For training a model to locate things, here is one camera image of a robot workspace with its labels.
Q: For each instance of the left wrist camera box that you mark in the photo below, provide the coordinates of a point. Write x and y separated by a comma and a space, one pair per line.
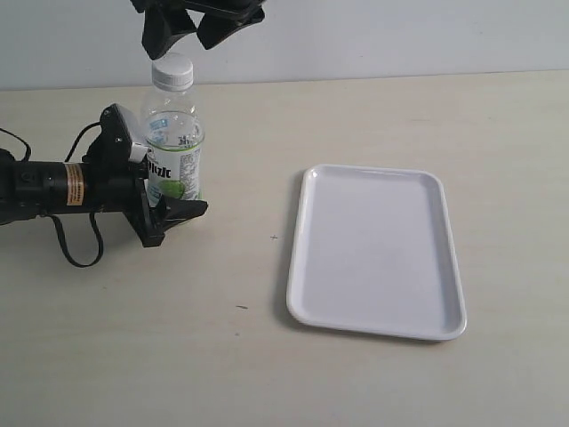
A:
123, 139

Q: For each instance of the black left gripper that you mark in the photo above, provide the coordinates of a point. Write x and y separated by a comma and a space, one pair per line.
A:
121, 189

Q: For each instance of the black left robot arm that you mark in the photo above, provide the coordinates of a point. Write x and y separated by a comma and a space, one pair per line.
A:
31, 189

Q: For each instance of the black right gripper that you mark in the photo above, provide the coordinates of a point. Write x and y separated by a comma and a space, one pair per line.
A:
166, 25

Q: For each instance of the white rectangular tray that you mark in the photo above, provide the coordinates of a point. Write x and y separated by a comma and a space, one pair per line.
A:
373, 253

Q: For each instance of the clear plastic drink bottle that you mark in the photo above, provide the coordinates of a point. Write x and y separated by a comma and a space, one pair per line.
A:
175, 138

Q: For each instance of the white bottle cap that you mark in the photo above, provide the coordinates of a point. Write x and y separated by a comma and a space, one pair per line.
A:
173, 72

